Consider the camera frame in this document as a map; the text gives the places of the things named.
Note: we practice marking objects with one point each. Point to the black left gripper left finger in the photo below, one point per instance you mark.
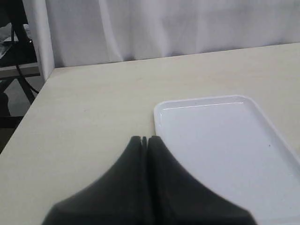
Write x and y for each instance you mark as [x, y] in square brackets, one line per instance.
[119, 197]

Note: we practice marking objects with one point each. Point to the black metal stand frame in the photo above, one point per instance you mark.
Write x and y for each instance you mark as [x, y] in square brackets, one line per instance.
[20, 52]

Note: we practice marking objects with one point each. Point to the white backdrop curtain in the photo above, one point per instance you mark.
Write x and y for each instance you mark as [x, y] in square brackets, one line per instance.
[69, 33]

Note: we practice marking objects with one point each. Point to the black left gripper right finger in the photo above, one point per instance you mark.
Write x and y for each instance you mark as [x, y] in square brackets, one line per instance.
[180, 199]

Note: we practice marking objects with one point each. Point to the white plastic tray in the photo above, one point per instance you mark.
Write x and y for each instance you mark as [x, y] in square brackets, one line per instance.
[229, 145]

